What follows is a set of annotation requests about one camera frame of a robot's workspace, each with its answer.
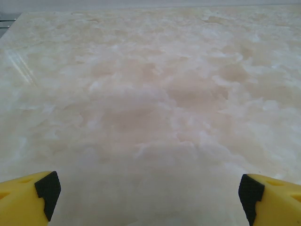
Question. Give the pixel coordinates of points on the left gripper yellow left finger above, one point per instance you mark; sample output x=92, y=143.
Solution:
x=18, y=202

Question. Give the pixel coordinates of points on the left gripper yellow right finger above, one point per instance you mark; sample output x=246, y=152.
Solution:
x=279, y=204

